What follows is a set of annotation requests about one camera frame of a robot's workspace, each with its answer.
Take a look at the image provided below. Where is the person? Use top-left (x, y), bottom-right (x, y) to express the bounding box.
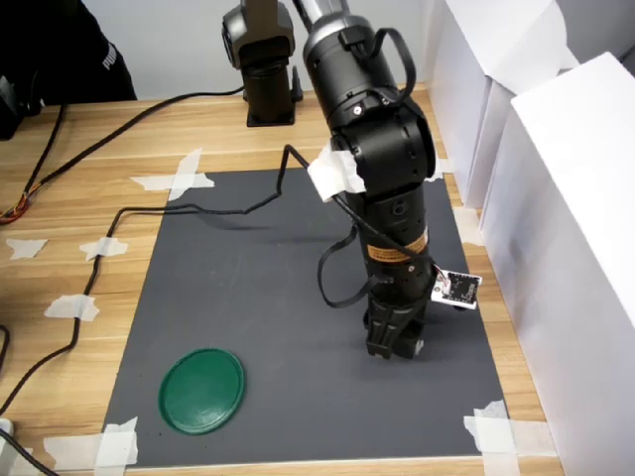
top-left (0, 0), bottom-right (139, 108)

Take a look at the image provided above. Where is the white tape wad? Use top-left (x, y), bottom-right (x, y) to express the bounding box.
top-left (307, 145), bottom-right (368, 204)

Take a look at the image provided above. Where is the black power cable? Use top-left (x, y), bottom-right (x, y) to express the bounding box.
top-left (0, 84), bottom-right (247, 225)

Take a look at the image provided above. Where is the large white box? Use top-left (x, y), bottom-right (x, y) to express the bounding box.
top-left (478, 52), bottom-right (635, 476)

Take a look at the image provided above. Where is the black camera cable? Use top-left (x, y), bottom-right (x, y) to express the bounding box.
top-left (0, 143), bottom-right (441, 418)

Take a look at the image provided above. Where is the dark grey mat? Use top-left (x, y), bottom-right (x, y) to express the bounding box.
top-left (101, 167), bottom-right (512, 468)

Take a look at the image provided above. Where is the coloured wire bundle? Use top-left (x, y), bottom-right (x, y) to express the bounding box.
top-left (0, 102), bottom-right (68, 225)

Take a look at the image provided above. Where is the round green lid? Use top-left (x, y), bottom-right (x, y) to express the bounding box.
top-left (158, 347), bottom-right (248, 437)

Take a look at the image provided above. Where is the white camera circuit board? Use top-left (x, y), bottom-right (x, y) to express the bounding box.
top-left (429, 267), bottom-right (484, 311)

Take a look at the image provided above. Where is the white tape patch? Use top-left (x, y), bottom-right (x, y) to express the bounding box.
top-left (5, 237), bottom-right (50, 261)
top-left (130, 147), bottom-right (216, 202)
top-left (462, 399), bottom-right (558, 476)
top-left (42, 416), bottom-right (141, 471)
top-left (44, 293), bottom-right (101, 323)
top-left (78, 236), bottom-right (130, 263)
top-left (452, 206), bottom-right (485, 247)
top-left (425, 157), bottom-right (455, 182)

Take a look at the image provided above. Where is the black device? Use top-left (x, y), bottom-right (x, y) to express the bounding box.
top-left (0, 73), bottom-right (27, 142)

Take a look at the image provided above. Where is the short black arm cable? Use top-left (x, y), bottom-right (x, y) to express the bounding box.
top-left (339, 27), bottom-right (419, 96)

